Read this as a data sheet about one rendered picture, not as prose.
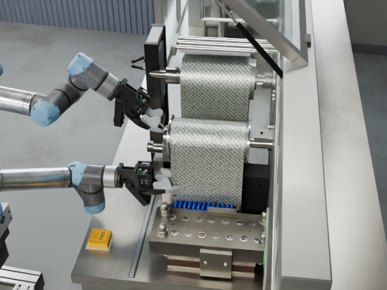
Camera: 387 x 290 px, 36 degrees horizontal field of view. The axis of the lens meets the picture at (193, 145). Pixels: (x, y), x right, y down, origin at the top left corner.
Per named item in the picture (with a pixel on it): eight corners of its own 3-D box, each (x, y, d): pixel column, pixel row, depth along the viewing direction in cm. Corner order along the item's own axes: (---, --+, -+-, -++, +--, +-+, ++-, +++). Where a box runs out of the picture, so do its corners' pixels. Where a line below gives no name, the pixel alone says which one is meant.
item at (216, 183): (172, 201, 203) (170, 159, 191) (241, 207, 200) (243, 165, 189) (172, 202, 202) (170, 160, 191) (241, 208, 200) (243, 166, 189)
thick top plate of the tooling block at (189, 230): (158, 218, 203) (157, 206, 199) (275, 228, 198) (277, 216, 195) (149, 254, 190) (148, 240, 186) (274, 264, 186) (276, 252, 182)
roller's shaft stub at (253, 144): (250, 143, 193) (250, 133, 191) (271, 145, 193) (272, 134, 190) (249, 152, 190) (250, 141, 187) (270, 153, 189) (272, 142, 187)
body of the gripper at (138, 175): (151, 175, 191) (114, 173, 193) (152, 195, 197) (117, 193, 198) (155, 161, 197) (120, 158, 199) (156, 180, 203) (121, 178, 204)
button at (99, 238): (93, 232, 207) (92, 228, 206) (112, 234, 207) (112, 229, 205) (87, 247, 202) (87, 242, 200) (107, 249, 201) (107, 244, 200)
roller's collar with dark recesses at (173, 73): (168, 77, 213) (167, 62, 209) (185, 78, 212) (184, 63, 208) (165, 87, 208) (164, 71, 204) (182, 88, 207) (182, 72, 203)
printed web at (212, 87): (188, 157, 240) (186, 46, 209) (246, 161, 237) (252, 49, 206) (173, 225, 209) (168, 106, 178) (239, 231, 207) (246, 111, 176)
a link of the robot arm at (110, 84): (93, 95, 184) (99, 81, 191) (104, 104, 186) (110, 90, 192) (105, 80, 180) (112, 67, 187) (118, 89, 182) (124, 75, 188)
